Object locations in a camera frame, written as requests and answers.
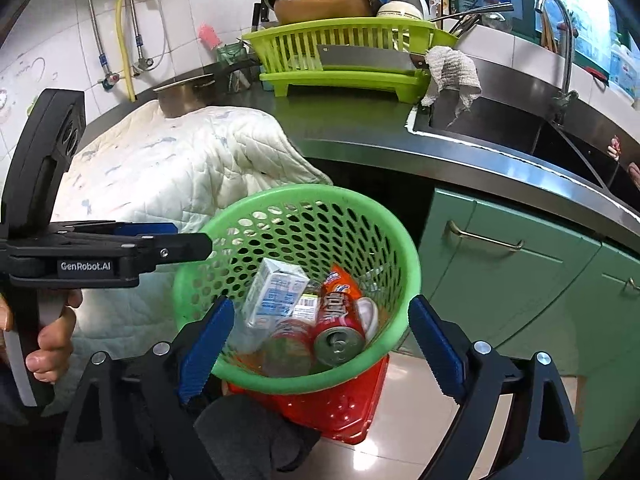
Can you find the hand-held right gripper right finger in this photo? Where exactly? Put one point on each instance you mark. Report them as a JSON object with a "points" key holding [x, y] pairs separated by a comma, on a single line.
{"points": [[435, 347]]}

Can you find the teal cup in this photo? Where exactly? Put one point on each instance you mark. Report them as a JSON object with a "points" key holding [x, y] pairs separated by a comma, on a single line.
{"points": [[267, 85]]}

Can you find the pink bristle brush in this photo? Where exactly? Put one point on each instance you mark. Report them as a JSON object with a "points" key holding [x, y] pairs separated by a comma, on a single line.
{"points": [[210, 35]]}

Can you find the person's left hand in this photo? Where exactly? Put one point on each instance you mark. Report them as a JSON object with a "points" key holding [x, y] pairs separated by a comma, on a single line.
{"points": [[52, 340]]}

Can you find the white quilted blanket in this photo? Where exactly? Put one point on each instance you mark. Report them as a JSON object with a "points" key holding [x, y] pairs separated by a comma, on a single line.
{"points": [[175, 170]]}

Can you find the steel faucet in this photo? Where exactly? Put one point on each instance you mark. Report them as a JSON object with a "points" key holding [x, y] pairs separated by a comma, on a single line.
{"points": [[567, 60]]}

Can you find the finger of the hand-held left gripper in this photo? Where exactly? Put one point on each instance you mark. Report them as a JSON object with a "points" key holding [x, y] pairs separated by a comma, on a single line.
{"points": [[150, 229], [185, 247]]}

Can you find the red soda can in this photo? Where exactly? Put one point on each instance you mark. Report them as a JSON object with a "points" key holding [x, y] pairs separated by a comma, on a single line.
{"points": [[340, 345]]}

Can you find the steel cleaver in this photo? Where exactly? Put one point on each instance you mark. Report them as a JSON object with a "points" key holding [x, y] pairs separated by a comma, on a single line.
{"points": [[365, 57]]}

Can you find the green glass jar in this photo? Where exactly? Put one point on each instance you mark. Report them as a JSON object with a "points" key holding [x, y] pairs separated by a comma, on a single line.
{"points": [[227, 55]]}

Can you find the steel sink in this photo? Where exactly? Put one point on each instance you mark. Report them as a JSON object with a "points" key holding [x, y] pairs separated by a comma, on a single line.
{"points": [[500, 120]]}

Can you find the white dish cloth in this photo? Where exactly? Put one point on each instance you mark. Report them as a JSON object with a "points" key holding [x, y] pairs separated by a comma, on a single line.
{"points": [[450, 70]]}

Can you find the green cabinet door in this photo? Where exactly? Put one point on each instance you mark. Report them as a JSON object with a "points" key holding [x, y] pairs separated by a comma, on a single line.
{"points": [[610, 360], [490, 300]]}

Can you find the steel ladle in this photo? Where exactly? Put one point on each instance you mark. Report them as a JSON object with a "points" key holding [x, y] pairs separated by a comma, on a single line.
{"points": [[480, 12]]}

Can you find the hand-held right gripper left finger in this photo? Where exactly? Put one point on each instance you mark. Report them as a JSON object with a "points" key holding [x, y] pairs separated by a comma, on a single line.
{"points": [[207, 350]]}

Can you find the small red drink carton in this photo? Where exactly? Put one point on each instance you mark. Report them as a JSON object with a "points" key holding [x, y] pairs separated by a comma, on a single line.
{"points": [[292, 329]]}

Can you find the clear bottle with yellow label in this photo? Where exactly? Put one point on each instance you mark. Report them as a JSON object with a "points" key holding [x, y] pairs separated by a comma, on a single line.
{"points": [[287, 360]]}

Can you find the red plastic basket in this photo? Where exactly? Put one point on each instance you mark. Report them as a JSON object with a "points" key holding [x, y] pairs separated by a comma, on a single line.
{"points": [[345, 410]]}

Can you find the green plastic dish rack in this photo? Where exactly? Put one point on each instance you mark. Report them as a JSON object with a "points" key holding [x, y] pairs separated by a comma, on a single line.
{"points": [[300, 80]]}

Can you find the green plastic basket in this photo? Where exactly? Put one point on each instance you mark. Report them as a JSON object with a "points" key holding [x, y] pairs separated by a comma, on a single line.
{"points": [[300, 191]]}

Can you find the orange snack packet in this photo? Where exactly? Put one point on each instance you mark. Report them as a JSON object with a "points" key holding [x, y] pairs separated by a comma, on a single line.
{"points": [[342, 277]]}

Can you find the brown pot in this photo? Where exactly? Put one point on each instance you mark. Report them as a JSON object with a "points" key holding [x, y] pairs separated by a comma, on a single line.
{"points": [[320, 7]]}

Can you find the cream bowl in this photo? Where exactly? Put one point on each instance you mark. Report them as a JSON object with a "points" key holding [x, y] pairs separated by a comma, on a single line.
{"points": [[400, 10]]}

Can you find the clear detergent bottle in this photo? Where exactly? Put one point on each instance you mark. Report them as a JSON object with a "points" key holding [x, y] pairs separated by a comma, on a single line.
{"points": [[625, 70]]}

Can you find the blue white milk carton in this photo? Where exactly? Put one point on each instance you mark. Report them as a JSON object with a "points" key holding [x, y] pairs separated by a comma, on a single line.
{"points": [[272, 285]]}

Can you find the white lidded paper cup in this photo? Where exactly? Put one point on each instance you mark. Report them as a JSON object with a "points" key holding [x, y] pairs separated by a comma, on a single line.
{"points": [[369, 310]]}

